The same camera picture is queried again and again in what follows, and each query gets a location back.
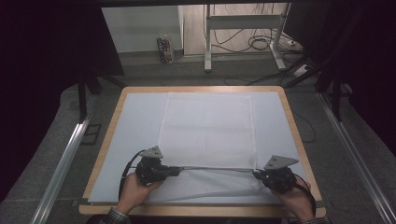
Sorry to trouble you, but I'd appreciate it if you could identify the aluminium floor rail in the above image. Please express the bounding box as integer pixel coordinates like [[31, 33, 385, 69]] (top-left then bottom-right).
[[29, 94, 96, 224], [317, 92, 396, 224]]

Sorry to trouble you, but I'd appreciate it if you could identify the person's left hand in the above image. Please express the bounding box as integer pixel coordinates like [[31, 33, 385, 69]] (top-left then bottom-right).
[[116, 172, 165, 217]]

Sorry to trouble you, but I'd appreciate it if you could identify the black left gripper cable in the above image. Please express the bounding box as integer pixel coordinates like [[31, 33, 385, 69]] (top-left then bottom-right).
[[117, 148, 148, 202]]

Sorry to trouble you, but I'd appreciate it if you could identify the thin black floor cable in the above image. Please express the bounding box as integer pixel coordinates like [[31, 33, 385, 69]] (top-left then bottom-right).
[[291, 108, 318, 145]]

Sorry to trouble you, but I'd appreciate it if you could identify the white power strip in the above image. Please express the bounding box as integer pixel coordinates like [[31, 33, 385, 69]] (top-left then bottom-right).
[[292, 63, 313, 78]]

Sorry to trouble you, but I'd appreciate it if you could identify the tangle of black floor cables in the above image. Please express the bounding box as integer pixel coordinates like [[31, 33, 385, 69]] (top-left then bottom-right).
[[204, 3, 302, 54]]

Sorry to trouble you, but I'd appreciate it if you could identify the white metal desk frame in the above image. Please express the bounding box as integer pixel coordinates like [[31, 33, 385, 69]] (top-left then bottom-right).
[[204, 3, 292, 73]]

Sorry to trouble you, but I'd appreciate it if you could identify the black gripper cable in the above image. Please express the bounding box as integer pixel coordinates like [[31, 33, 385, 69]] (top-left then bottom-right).
[[293, 174, 318, 217], [117, 148, 148, 202]]

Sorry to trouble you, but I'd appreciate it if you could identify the black metal stand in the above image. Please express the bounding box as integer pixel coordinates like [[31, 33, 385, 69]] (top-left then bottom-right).
[[281, 55, 353, 123], [75, 69, 127, 124]]

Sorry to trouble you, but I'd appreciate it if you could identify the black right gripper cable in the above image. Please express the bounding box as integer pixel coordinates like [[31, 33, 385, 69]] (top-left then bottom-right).
[[293, 174, 318, 217]]

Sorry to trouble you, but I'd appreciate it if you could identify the pack of bottles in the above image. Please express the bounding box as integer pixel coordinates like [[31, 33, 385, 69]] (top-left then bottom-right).
[[156, 30, 176, 64]]

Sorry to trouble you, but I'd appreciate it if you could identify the white mesh laundry bag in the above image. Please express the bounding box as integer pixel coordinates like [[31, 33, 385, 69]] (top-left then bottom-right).
[[146, 91, 264, 203]]

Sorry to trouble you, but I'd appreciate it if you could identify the person's right hand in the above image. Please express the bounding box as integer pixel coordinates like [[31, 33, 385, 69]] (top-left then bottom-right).
[[270, 182, 316, 222]]

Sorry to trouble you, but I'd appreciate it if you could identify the wooden table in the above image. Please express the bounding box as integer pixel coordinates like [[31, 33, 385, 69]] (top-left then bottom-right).
[[78, 85, 327, 218]]

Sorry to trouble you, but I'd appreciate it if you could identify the white table mat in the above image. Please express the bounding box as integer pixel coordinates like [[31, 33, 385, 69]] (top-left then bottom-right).
[[88, 91, 308, 205]]

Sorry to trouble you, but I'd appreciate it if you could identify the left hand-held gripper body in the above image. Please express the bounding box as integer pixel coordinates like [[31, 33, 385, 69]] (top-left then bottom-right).
[[134, 146, 171, 188]]

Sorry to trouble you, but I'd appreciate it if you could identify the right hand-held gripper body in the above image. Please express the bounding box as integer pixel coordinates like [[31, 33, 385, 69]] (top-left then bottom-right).
[[257, 155, 300, 194]]

